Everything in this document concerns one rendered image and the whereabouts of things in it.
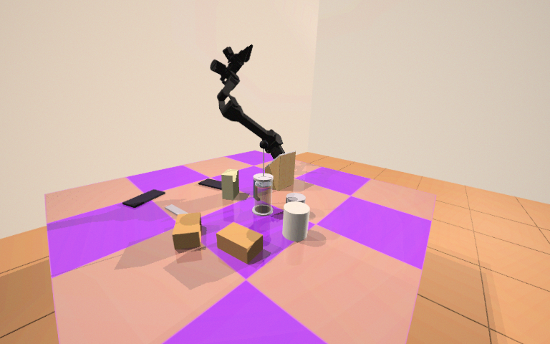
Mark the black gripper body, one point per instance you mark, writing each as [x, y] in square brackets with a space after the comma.
[235, 65]

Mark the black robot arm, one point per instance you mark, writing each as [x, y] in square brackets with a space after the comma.
[233, 111]

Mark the white cylinder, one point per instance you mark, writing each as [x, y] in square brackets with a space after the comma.
[295, 221]

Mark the glass coffee press with plunger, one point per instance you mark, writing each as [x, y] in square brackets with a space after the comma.
[263, 190]

